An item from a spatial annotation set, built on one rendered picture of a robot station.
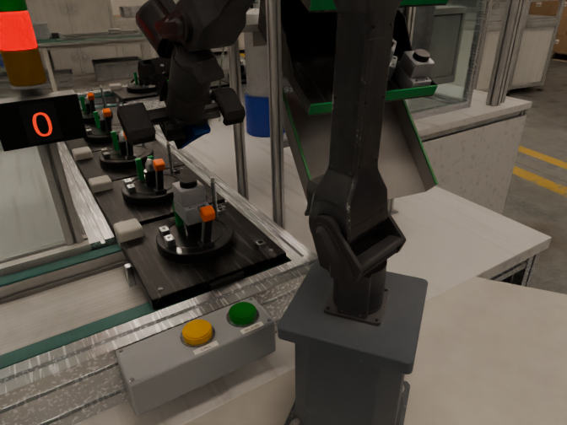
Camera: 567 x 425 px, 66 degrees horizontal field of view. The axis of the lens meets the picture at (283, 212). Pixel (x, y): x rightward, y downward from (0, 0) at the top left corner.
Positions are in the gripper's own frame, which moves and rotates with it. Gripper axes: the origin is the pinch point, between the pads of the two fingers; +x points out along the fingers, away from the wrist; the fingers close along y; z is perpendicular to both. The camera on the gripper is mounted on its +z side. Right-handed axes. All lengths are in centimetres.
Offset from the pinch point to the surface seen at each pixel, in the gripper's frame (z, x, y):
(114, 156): 27, 44, 3
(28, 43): 16.3, -6.1, 17.4
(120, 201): 7.2, 31.0, 7.7
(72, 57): 526, 511, -80
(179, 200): -7.6, 7.8, 2.4
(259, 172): 15, 52, -38
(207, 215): -13.9, 2.7, 0.6
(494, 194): -13, 90, -173
